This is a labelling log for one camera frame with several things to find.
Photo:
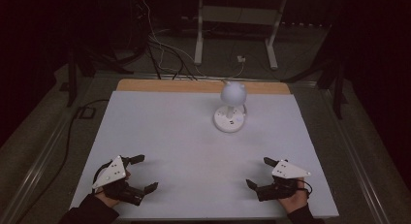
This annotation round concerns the person's left hand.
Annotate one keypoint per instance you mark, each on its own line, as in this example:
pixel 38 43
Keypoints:
pixel 109 201

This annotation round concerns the black tripod stand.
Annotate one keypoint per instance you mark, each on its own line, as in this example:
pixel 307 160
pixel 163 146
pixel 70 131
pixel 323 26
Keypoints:
pixel 337 88
pixel 71 75

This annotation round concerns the grey metal stand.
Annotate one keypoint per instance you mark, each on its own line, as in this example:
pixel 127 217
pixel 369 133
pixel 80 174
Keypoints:
pixel 237 15

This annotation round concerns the white round desk lamp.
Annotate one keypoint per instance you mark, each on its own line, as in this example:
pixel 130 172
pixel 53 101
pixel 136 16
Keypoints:
pixel 230 115

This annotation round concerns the white plug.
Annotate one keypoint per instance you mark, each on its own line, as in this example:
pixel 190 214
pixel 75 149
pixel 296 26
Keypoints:
pixel 241 58

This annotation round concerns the person's right hand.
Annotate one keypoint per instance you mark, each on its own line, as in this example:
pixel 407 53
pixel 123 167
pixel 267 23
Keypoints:
pixel 295 201

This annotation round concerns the black power adapter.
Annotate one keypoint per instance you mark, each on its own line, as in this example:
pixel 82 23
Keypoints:
pixel 87 112

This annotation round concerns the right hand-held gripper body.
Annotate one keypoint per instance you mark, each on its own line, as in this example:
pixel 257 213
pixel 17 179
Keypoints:
pixel 284 177

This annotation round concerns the white table mat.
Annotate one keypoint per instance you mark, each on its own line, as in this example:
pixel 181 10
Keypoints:
pixel 181 153

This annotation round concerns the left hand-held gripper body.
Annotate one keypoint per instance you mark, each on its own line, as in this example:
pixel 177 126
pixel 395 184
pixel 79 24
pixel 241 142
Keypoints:
pixel 113 172

